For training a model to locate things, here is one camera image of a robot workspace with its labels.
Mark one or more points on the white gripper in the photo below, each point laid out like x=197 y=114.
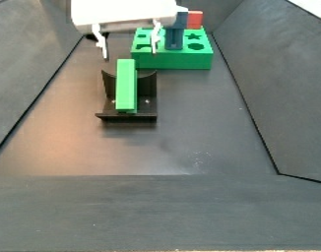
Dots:
x=97 y=16

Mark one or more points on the green shape sorter board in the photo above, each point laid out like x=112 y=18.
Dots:
x=195 y=57

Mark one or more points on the red rounded block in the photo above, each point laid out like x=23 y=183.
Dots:
x=195 y=20

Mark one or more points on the blue pentagon peg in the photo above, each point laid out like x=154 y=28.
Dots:
x=175 y=32

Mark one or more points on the black curved fixture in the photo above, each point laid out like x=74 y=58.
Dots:
x=146 y=99

